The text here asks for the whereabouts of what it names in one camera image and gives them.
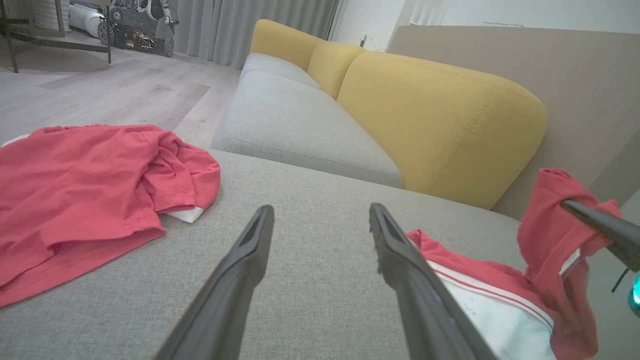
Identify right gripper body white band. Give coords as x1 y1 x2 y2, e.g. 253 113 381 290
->
628 272 640 319

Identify yellow sofa back cushion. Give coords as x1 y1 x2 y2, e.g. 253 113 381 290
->
249 19 327 72
337 50 549 211
307 40 367 101

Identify red basketball jersey white sleeves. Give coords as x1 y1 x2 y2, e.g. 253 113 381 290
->
406 168 624 360

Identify grey sofa seat cushion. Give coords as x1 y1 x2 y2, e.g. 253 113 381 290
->
210 70 404 189
239 52 322 92

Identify large grey sofa chaise cushion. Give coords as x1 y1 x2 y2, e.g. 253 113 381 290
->
0 148 640 360

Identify white cylindrical appliance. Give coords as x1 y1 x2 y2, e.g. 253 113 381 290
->
69 2 106 39

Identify black wheeled robot machine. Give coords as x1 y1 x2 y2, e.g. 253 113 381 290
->
97 0 180 58

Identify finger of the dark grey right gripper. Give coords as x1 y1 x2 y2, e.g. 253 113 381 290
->
560 199 640 271

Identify black metal table frame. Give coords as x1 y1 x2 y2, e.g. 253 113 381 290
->
0 0 114 75

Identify red shorts white trim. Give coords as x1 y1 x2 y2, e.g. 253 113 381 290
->
0 124 221 309

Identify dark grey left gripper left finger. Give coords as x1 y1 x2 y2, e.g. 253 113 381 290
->
155 205 275 360

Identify grey window curtain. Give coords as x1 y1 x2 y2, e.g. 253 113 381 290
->
175 0 342 70

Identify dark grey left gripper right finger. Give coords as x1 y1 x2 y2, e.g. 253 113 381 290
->
369 202 498 360

